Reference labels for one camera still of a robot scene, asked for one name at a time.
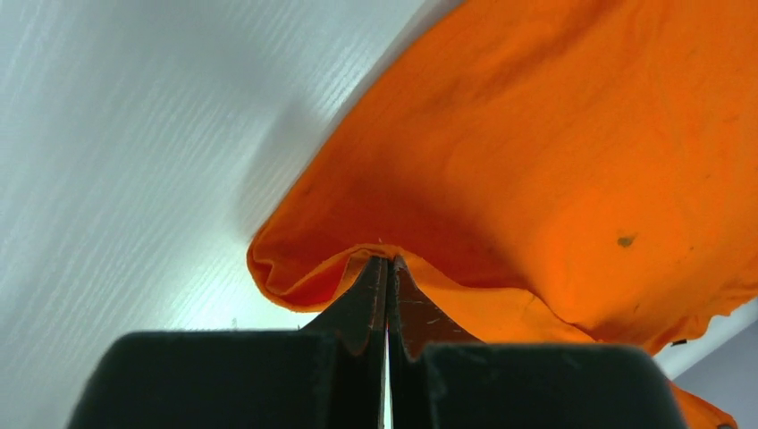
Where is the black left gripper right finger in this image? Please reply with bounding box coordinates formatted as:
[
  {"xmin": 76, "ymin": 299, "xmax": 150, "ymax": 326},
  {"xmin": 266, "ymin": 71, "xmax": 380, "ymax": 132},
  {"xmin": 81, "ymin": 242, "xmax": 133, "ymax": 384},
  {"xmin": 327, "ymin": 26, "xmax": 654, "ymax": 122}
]
[{"xmin": 387, "ymin": 258, "xmax": 685, "ymax": 429}]

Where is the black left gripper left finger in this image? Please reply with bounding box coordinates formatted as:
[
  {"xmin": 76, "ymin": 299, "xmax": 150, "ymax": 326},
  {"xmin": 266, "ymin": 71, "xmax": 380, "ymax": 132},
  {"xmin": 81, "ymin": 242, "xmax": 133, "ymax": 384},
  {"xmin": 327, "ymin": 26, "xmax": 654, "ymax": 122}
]
[{"xmin": 69, "ymin": 257, "xmax": 388, "ymax": 428}]

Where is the orange t-shirt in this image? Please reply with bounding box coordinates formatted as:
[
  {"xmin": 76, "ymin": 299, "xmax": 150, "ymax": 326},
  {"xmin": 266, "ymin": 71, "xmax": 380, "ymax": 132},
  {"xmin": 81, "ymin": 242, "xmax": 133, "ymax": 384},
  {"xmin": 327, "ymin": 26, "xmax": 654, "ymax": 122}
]
[{"xmin": 247, "ymin": 0, "xmax": 758, "ymax": 429}]

